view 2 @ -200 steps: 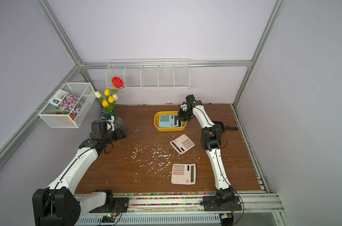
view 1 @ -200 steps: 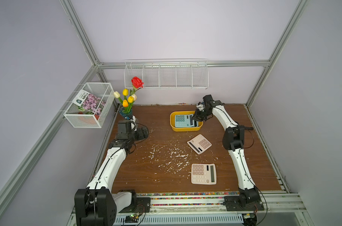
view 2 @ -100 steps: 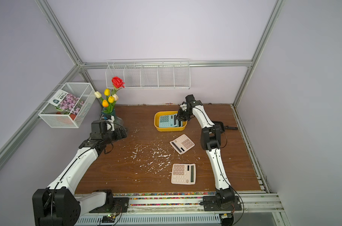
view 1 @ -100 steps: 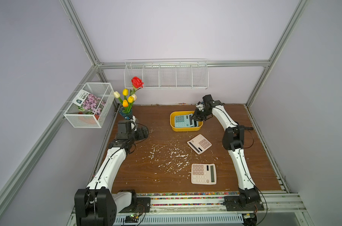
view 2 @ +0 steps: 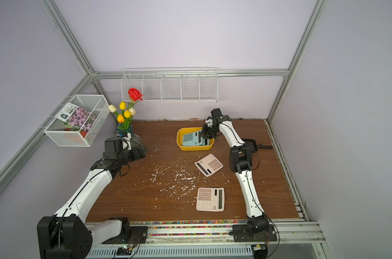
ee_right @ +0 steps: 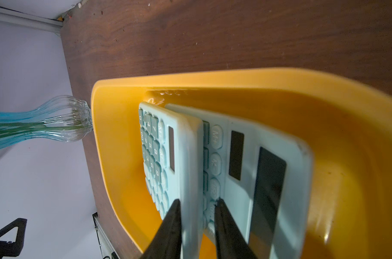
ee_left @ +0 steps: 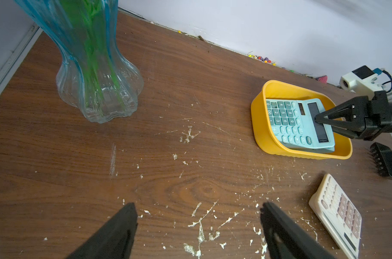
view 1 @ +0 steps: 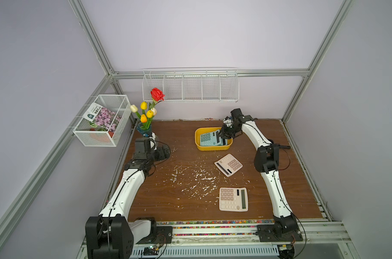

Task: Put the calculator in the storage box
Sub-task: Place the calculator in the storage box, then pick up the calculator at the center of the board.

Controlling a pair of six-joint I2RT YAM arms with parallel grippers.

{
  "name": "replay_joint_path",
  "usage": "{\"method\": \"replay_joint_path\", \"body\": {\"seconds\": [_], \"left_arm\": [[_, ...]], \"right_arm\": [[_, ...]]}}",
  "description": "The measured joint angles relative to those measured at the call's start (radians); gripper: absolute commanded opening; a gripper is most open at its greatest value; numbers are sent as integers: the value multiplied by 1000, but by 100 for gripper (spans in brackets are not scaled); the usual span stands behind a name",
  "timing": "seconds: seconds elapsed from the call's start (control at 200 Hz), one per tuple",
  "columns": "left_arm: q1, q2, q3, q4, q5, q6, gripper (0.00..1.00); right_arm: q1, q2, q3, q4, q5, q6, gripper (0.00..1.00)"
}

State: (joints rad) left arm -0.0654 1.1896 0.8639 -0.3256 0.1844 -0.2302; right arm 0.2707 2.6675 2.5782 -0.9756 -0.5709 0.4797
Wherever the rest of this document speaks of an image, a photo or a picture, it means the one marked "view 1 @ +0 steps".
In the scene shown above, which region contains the teal calculator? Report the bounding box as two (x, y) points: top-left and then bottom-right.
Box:
(219, 138), (228, 146)
(200, 130), (218, 146)

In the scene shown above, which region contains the pink calculator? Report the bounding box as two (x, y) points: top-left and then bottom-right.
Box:
(214, 154), (243, 178)
(219, 188), (248, 212)

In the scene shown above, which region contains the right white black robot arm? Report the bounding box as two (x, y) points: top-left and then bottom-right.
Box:
(219, 109), (301, 238)

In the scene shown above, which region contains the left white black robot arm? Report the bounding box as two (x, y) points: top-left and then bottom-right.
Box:
(85, 137), (171, 259)

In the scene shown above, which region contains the yellow plastic storage box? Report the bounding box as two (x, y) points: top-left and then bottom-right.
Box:
(194, 127), (233, 151)

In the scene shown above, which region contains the glass vase with flowers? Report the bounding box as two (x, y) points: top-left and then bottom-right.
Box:
(130, 87), (165, 137)

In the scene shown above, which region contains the purple flower pot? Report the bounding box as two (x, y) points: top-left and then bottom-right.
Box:
(88, 107), (122, 137)

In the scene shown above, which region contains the black plastic scoop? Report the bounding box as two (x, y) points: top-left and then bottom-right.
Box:
(278, 144), (291, 150)

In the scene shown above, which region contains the white paper label card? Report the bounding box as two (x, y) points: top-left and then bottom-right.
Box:
(82, 103), (103, 122)

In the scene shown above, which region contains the small circuit board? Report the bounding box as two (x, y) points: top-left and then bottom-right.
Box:
(142, 246), (159, 256)

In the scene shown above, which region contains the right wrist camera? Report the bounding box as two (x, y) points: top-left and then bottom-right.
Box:
(223, 117), (233, 127)

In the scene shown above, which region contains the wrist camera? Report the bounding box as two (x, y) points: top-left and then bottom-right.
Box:
(149, 132), (157, 150)
(223, 117), (233, 127)

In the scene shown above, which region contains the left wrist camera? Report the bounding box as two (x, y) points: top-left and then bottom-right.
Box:
(149, 132), (157, 150)

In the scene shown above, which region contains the white wire side basket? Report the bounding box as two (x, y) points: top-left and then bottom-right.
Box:
(73, 95), (131, 147)

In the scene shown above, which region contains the white wire wall shelf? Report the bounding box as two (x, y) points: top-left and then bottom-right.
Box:
(142, 67), (240, 103)

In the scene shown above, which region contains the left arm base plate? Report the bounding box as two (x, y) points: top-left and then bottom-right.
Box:
(138, 226), (173, 245)

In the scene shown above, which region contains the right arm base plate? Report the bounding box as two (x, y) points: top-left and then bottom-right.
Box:
(255, 222), (304, 243)

